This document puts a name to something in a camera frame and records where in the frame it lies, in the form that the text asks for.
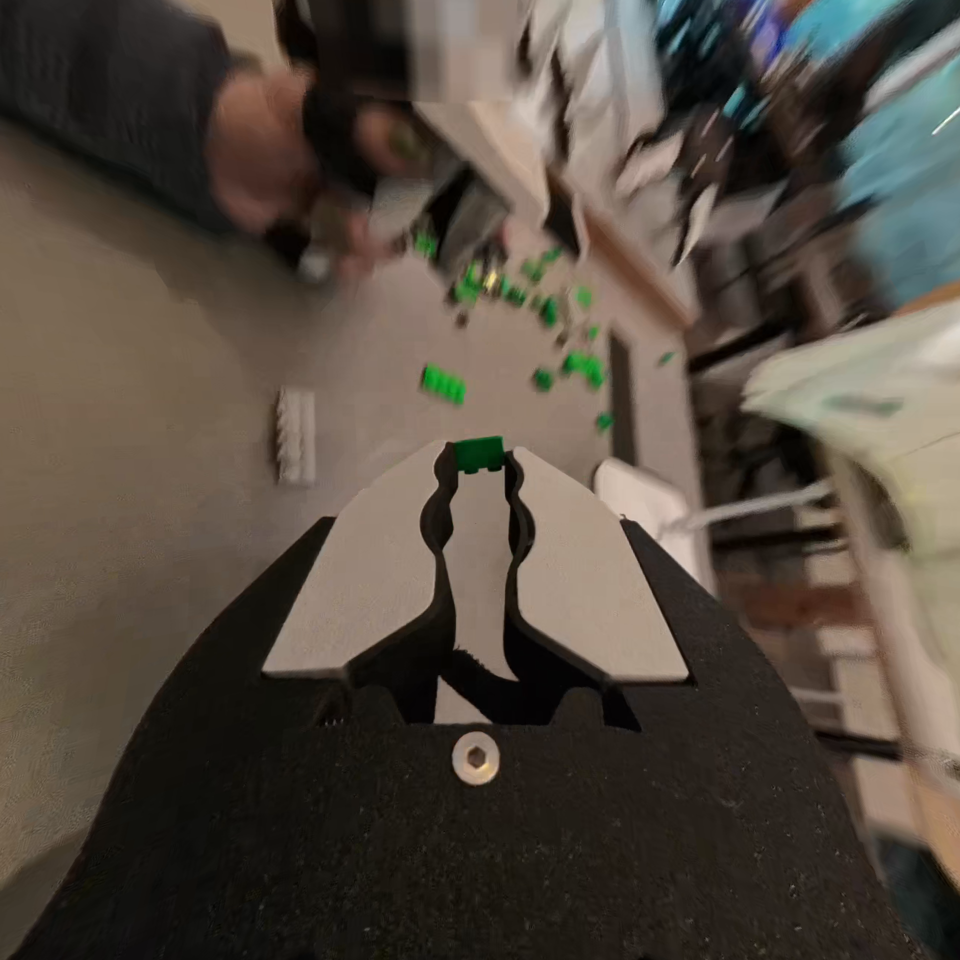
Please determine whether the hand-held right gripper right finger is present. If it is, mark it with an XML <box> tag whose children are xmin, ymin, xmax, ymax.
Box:
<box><xmin>501</xmin><ymin>446</ymin><xmax>691</xmax><ymax>687</ymax></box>

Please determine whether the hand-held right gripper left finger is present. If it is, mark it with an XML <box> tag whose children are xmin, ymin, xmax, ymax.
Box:
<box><xmin>261</xmin><ymin>438</ymin><xmax>460</xmax><ymax>687</ymax></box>

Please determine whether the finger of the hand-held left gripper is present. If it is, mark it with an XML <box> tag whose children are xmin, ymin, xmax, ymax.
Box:
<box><xmin>369</xmin><ymin>174</ymin><xmax>436</xmax><ymax>245</ymax></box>
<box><xmin>453</xmin><ymin>174</ymin><xmax>520</xmax><ymax>265</ymax></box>

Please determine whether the light grey long plate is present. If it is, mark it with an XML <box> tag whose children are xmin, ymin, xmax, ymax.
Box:
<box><xmin>276</xmin><ymin>386</ymin><xmax>318</xmax><ymax>487</ymax></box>

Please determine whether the short green plate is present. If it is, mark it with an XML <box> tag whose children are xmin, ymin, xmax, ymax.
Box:
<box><xmin>453</xmin><ymin>436</ymin><xmax>505</xmax><ymax>475</ymax></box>

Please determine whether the person's left forearm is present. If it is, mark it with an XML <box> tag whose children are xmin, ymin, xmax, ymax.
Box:
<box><xmin>0</xmin><ymin>0</ymin><xmax>256</xmax><ymax>237</ymax></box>

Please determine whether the grey desk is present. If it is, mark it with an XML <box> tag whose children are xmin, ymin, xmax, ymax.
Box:
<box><xmin>0</xmin><ymin>105</ymin><xmax>714</xmax><ymax>960</ymax></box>

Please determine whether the person's left hand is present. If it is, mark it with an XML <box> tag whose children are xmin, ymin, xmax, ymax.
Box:
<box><xmin>206</xmin><ymin>67</ymin><xmax>395</xmax><ymax>282</ymax></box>

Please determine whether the wood edged white table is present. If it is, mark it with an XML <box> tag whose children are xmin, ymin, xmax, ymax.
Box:
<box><xmin>416</xmin><ymin>97</ymin><xmax>695</xmax><ymax>331</ymax></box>

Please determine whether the wide green flat plate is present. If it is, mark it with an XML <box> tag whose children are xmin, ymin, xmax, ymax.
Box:
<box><xmin>418</xmin><ymin>363</ymin><xmax>468</xmax><ymax>406</ymax></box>

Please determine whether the pile of loose toy bricks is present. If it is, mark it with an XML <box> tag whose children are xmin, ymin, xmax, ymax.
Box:
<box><xmin>411</xmin><ymin>228</ymin><xmax>680</xmax><ymax>436</ymax></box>

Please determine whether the instruction booklet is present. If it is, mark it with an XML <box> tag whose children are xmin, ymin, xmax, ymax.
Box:
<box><xmin>742</xmin><ymin>300</ymin><xmax>960</xmax><ymax>571</ymax></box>

